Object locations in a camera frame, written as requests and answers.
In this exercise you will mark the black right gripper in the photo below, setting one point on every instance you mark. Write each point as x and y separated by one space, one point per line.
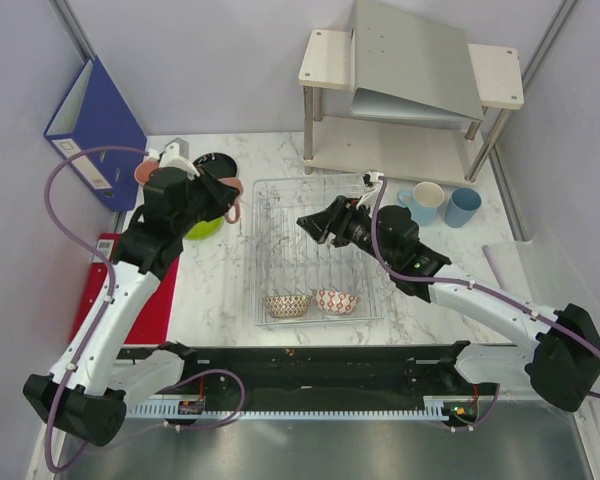
335 220

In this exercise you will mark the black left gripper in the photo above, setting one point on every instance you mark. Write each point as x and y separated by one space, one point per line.
221 195

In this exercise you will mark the black plate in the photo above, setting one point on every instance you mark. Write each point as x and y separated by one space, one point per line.
216 165

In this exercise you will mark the lime green plate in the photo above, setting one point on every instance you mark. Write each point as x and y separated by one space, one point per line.
204 229

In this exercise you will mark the white wire dish rack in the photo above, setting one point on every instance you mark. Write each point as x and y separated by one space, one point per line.
286 261

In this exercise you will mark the pink tumbler cup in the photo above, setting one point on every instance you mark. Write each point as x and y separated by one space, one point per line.
144 170

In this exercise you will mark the blue and red patterned bowl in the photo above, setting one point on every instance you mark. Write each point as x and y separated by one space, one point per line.
335 303

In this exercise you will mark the brown patterned bowl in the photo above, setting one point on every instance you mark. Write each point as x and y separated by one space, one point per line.
287 306

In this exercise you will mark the light blue ceramic mug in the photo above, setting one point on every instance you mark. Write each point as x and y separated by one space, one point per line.
423 201

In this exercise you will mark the light blue tumbler cup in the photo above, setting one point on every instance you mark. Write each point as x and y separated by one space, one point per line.
462 205

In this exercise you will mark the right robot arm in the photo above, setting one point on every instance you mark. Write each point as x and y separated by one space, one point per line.
555 353

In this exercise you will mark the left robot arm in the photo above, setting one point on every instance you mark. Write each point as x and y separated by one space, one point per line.
83 395

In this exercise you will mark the white two-tier shelf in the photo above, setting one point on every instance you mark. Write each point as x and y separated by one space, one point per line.
399 137

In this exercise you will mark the grey metal sheet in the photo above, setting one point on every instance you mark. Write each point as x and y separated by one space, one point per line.
409 68

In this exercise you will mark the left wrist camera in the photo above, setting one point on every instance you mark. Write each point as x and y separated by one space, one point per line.
175 154

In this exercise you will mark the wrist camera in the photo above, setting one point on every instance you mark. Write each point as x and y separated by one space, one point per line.
175 154
373 181

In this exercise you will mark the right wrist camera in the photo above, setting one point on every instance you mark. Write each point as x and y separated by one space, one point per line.
373 181

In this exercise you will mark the blue ring binder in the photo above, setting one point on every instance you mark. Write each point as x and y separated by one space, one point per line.
93 113

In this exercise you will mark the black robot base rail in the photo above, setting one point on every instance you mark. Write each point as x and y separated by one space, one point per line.
341 377

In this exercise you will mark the light blue cable duct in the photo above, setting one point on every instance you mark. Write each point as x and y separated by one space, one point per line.
182 408

